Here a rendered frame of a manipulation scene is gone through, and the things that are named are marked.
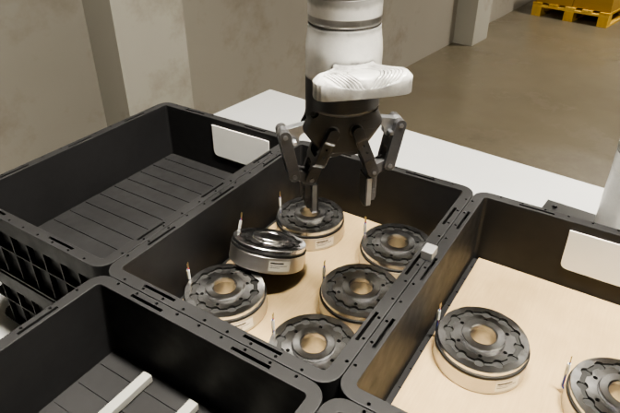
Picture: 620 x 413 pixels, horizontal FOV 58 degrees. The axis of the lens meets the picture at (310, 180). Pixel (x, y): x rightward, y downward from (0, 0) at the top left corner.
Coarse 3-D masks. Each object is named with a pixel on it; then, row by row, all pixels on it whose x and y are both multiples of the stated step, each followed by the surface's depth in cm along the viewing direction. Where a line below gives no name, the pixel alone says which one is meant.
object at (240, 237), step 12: (252, 228) 80; (264, 228) 81; (240, 240) 74; (252, 240) 74; (288, 240) 77; (300, 240) 78; (264, 252) 72; (276, 252) 72; (288, 252) 72; (300, 252) 74
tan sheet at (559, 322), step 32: (480, 288) 75; (512, 288) 75; (544, 288) 75; (544, 320) 70; (576, 320) 70; (608, 320) 70; (544, 352) 65; (576, 352) 65; (608, 352) 65; (416, 384) 61; (448, 384) 61; (544, 384) 61
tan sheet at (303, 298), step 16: (352, 224) 88; (368, 224) 88; (352, 240) 84; (320, 256) 81; (336, 256) 81; (352, 256) 81; (304, 272) 78; (320, 272) 78; (272, 288) 75; (288, 288) 75; (304, 288) 75; (272, 304) 72; (288, 304) 72; (304, 304) 72; (256, 336) 67
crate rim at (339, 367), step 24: (264, 168) 83; (456, 192) 78; (192, 216) 72; (456, 216) 72; (432, 240) 67; (120, 264) 64; (408, 264) 64; (144, 288) 60; (192, 312) 57; (384, 312) 57; (240, 336) 54; (288, 360) 51; (336, 360) 51; (336, 384) 50
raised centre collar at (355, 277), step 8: (344, 280) 71; (352, 280) 71; (360, 280) 71; (368, 280) 71; (376, 280) 71; (344, 288) 69; (376, 288) 69; (352, 296) 68; (360, 296) 68; (368, 296) 68; (376, 296) 69
